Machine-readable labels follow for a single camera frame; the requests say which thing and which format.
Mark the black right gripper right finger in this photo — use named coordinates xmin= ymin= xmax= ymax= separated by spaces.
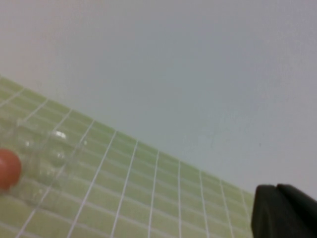
xmin=276 ymin=183 xmax=317 ymax=219

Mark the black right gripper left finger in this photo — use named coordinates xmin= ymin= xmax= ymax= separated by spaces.
xmin=250 ymin=184 xmax=317 ymax=238

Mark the red-orange ball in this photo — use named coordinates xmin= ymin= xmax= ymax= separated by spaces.
xmin=0 ymin=148 xmax=22 ymax=191

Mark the clear plastic egg tray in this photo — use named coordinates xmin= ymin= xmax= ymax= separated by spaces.
xmin=0 ymin=118 xmax=88 ymax=207

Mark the green checkered tablecloth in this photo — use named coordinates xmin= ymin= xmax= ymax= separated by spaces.
xmin=0 ymin=75 xmax=256 ymax=238

